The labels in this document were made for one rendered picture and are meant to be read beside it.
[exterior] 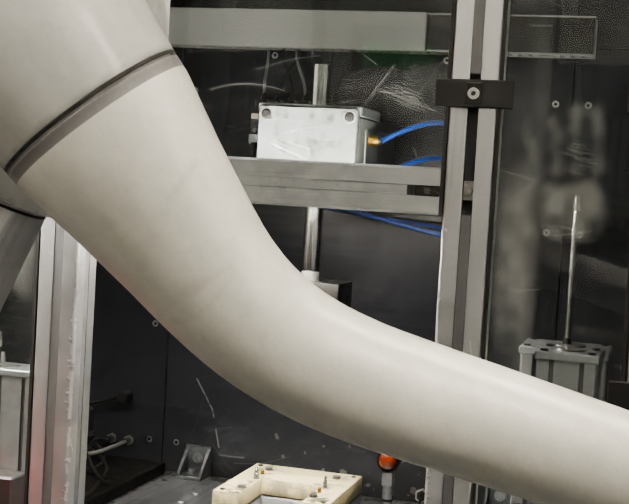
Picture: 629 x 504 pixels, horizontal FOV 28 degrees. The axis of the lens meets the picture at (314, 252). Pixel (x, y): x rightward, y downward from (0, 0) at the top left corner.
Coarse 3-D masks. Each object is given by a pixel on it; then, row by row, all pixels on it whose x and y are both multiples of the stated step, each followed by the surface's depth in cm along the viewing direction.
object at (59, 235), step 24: (480, 0) 115; (480, 24) 115; (480, 48) 115; (480, 72) 115; (456, 288) 117; (456, 312) 117; (456, 336) 117; (48, 384) 129; (48, 408) 129; (48, 432) 129; (48, 456) 129; (48, 480) 129
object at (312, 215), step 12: (312, 216) 141; (312, 228) 141; (312, 240) 141; (312, 252) 141; (312, 264) 141; (312, 276) 142; (324, 288) 139; (336, 288) 138; (348, 288) 143; (348, 300) 143
